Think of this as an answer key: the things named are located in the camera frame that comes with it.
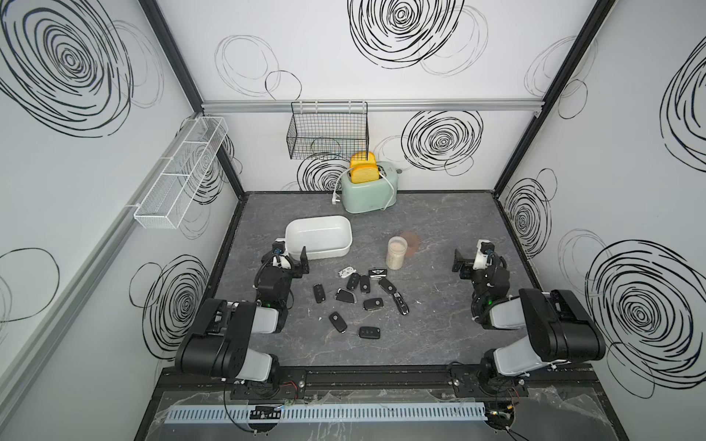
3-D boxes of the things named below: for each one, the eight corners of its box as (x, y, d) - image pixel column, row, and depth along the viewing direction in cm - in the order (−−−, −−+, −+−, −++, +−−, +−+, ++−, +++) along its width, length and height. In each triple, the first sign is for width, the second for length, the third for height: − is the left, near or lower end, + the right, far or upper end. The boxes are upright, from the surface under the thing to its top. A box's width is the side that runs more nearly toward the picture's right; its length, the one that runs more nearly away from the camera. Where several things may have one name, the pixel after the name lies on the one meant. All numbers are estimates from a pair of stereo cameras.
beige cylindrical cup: (387, 269, 98) (389, 253, 89) (385, 253, 102) (388, 236, 94) (404, 269, 98) (409, 253, 89) (402, 253, 102) (406, 236, 94)
